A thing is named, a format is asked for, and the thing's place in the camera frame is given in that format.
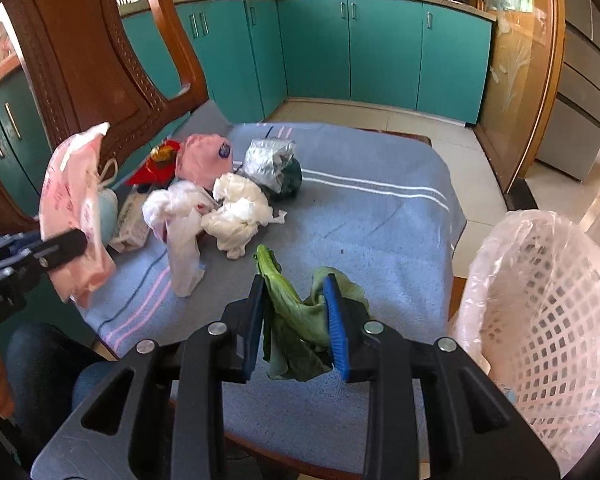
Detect pink plastic packet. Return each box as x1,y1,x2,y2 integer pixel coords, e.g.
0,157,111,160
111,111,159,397
39,122,117,308

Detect blue striped towel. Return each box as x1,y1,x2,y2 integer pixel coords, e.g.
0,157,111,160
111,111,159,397
75,122,467,476

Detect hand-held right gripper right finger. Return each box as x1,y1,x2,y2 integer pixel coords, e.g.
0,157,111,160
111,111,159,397
322,272,561,480

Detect pale blue face mask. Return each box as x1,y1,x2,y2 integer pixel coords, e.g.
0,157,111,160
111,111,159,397
94,157,122,241

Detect teal kitchen cabinets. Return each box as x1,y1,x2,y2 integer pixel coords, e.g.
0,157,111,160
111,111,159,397
120,0,496,126

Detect silver foil bag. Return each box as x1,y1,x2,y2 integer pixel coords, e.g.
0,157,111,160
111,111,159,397
243,137,297,193

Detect teal cabinet with handles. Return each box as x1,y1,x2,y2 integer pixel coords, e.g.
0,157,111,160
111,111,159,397
0,67,53,221

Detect green vegetable leaf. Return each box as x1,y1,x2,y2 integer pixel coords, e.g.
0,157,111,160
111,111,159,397
252,244,371,382

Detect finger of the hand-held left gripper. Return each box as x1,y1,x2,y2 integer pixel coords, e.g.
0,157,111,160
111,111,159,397
7,229,88,276

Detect pink plastic bag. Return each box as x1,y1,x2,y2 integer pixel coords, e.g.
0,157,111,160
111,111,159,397
175,133,233,191

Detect crumpled white plastic bag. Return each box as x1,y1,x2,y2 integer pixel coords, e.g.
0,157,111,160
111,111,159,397
141,181,218,297

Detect grey drawer cabinet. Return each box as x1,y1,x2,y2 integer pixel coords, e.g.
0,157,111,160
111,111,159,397
535,0,600,181

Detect dark green bag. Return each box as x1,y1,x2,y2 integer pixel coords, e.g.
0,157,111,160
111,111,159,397
267,157,303,202

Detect wooden door with glass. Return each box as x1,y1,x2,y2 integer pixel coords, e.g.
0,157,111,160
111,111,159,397
467,0,566,193

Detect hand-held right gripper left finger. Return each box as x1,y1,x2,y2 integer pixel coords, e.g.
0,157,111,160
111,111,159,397
30,275,268,480

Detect white mesh plastic wastebasket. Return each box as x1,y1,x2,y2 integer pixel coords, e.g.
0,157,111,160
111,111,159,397
450,209,600,480

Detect clear plastic bin liner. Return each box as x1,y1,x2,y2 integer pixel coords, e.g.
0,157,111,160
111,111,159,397
450,209,600,411

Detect person's leg in jeans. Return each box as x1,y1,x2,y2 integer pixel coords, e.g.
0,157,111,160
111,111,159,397
5,322,123,463

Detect red wrapper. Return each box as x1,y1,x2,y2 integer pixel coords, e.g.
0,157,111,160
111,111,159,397
127,140,181,186

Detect carved wooden chair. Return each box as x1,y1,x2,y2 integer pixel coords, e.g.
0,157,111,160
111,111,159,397
0,0,468,480

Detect crumpled white tissue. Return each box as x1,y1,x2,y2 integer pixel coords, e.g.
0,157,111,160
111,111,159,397
201,172,288,260

